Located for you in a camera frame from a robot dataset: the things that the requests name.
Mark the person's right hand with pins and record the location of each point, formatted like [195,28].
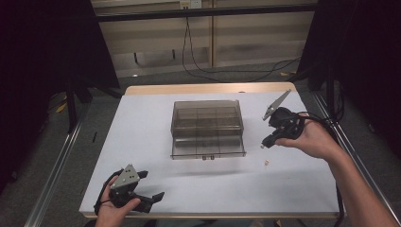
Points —
[315,142]

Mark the wooden table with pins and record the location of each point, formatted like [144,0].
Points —
[205,88]

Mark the white wall socket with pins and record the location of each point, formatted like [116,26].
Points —
[190,3]

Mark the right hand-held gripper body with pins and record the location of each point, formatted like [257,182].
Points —
[287,124]

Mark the beige cabinet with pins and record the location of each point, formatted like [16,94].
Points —
[258,34]

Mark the metal floor rail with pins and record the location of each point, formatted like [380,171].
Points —
[53,179]
[320,102]

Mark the black horizontal bar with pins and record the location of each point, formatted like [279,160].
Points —
[205,13]

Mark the smoky plastic drawer cabinet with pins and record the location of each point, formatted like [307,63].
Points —
[206,113]

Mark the yellow tape piece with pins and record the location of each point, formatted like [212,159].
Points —
[283,74]
[61,107]

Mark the small black floor piece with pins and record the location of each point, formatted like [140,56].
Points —
[94,136]

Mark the black stand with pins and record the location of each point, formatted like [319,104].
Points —
[330,94]
[72,113]

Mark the black curtain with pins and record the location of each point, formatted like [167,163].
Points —
[38,63]
[372,63]

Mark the person's left hand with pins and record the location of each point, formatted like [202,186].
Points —
[110,214]

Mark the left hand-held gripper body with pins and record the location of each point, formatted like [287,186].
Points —
[126,179]

